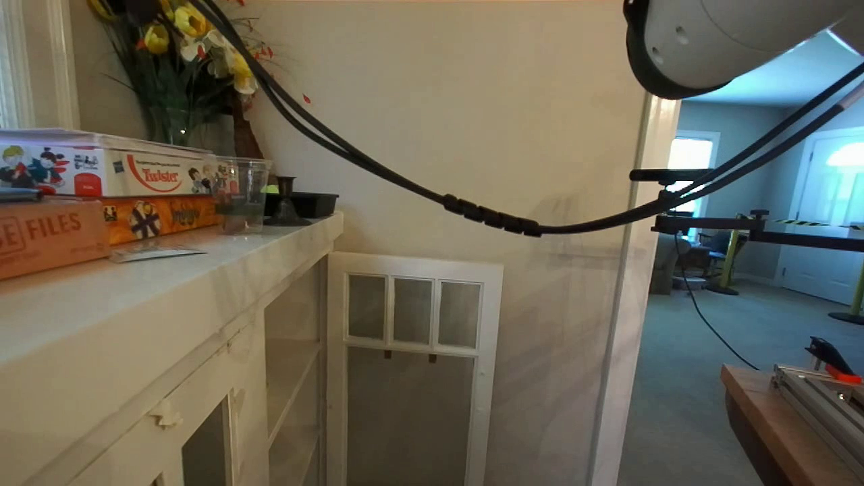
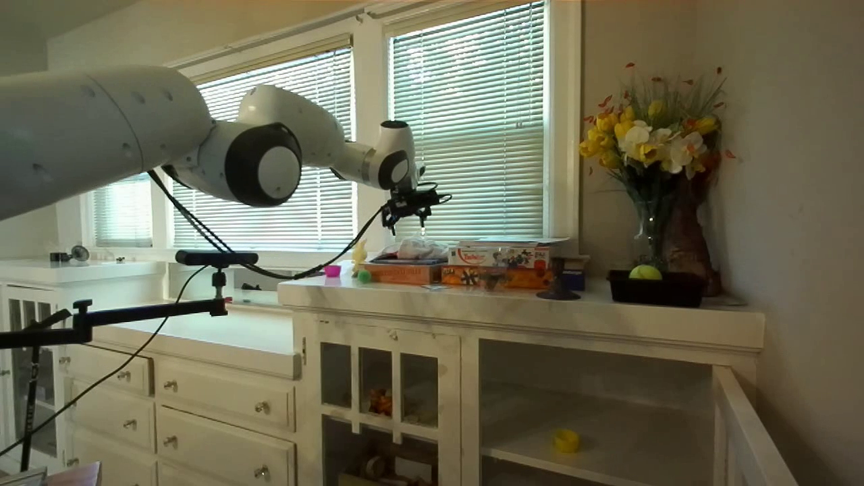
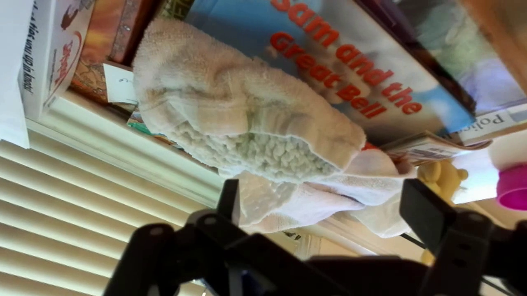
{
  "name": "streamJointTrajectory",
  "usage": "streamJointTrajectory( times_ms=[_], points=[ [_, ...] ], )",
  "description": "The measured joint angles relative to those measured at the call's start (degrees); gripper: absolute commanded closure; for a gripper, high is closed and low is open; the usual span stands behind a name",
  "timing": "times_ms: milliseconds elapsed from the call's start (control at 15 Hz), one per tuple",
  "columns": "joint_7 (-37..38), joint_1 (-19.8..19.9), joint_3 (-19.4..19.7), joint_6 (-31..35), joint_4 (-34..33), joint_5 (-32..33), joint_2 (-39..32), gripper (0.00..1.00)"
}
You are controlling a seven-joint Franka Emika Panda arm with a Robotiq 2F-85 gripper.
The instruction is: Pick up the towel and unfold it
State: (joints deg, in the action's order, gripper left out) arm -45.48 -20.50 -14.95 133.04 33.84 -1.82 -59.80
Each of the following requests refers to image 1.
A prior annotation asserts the small black candle holder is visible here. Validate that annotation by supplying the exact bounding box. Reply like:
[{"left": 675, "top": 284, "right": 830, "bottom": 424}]
[{"left": 262, "top": 172, "right": 305, "bottom": 227}]

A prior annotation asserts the white board game box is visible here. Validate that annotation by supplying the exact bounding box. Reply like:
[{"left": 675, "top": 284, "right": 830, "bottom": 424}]
[{"left": 0, "top": 126, "right": 228, "bottom": 202}]

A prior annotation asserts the white glass-door cabinet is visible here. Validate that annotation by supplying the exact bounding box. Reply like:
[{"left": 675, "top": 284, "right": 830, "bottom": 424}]
[{"left": 0, "top": 210, "right": 348, "bottom": 486}]

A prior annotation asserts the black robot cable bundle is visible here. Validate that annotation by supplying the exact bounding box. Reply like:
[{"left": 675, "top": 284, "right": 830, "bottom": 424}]
[{"left": 189, "top": 0, "right": 864, "bottom": 242}]

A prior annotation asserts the black and red tool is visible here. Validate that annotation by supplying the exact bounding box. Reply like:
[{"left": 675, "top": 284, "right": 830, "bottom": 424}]
[{"left": 803, "top": 333, "right": 864, "bottom": 387}]

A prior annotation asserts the closed white cabinet door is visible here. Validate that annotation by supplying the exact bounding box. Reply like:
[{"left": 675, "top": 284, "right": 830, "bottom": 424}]
[{"left": 62, "top": 315, "right": 274, "bottom": 486}]

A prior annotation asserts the black stereo camera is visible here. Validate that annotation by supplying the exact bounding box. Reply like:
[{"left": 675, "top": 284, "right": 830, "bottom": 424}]
[{"left": 626, "top": 165, "right": 719, "bottom": 185}]

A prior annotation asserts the clear glass cup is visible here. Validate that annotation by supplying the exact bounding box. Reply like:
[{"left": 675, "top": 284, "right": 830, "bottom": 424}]
[{"left": 213, "top": 156, "right": 274, "bottom": 235}]

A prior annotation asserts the orange board game box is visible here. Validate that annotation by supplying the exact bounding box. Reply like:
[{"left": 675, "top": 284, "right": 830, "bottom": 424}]
[{"left": 98, "top": 194, "right": 224, "bottom": 249}]

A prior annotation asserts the yellow white flower bouquet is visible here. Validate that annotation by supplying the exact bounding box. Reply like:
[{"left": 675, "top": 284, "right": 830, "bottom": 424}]
[{"left": 85, "top": 0, "right": 313, "bottom": 145}]

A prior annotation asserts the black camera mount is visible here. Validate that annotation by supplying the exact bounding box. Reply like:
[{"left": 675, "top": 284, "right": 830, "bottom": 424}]
[{"left": 657, "top": 180, "right": 684, "bottom": 218}]

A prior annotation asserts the black camera cable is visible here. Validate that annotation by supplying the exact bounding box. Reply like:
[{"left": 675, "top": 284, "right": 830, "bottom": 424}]
[{"left": 673, "top": 241, "right": 764, "bottom": 372}]

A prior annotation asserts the white panelled door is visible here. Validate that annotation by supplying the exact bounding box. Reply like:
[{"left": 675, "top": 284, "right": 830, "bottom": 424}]
[{"left": 779, "top": 122, "right": 864, "bottom": 308}]

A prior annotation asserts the flat white paper card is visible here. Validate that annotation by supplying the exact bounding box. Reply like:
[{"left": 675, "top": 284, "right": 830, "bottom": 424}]
[{"left": 108, "top": 242, "right": 206, "bottom": 268}]

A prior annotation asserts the clear glass flower vase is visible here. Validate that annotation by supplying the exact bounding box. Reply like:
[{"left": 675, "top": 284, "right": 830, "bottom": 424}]
[{"left": 140, "top": 76, "right": 217, "bottom": 148}]

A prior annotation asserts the black plastic tray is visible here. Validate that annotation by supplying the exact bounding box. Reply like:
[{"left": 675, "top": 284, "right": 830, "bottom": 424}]
[{"left": 289, "top": 189, "right": 343, "bottom": 222}]

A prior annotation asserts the yellow-green stand leg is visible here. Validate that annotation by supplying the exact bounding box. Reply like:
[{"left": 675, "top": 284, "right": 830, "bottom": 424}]
[
  {"left": 830, "top": 260, "right": 864, "bottom": 327},
  {"left": 715, "top": 227, "right": 753, "bottom": 296}
]

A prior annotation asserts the brown files box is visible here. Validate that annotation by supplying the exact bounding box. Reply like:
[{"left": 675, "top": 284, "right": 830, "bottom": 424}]
[{"left": 0, "top": 196, "right": 112, "bottom": 284}]

